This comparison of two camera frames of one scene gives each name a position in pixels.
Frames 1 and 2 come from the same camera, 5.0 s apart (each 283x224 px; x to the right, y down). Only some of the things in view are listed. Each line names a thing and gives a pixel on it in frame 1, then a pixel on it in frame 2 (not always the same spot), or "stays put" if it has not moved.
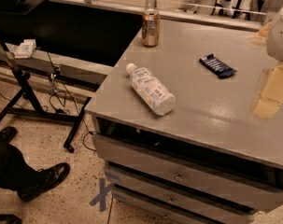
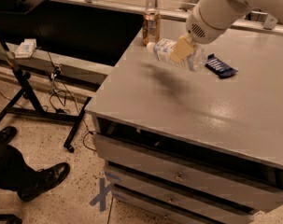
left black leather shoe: [4, 135] stays put
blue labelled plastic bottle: [151, 89] → [162, 50]
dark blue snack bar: [219, 68] stays put
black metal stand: [24, 103] stays put
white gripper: [280, 35] → [206, 27]
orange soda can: [150, 28] stays put
